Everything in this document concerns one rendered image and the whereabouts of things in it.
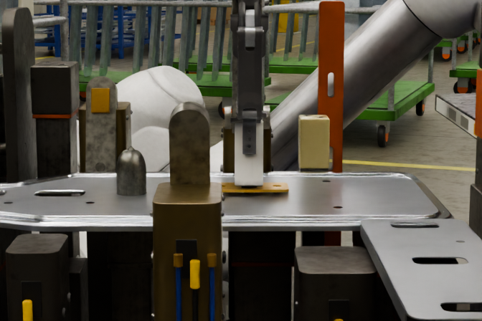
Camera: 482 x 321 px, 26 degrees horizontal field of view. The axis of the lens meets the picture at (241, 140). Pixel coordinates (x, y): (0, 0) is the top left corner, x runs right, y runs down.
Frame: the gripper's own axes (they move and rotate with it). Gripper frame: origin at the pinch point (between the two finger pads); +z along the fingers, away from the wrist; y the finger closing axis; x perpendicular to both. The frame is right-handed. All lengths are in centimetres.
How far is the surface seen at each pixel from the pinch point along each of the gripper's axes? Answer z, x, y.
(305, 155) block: 2.4, 6.9, -10.8
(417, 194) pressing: 4.5, 18.0, 1.0
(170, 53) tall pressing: 53, -55, -799
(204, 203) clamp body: 0.1, -4.1, 24.9
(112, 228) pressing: 5.4, -13.3, 11.9
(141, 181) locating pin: 3.1, -11.4, 1.0
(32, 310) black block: 10.8, -19.5, 20.5
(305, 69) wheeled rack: 79, 71, -916
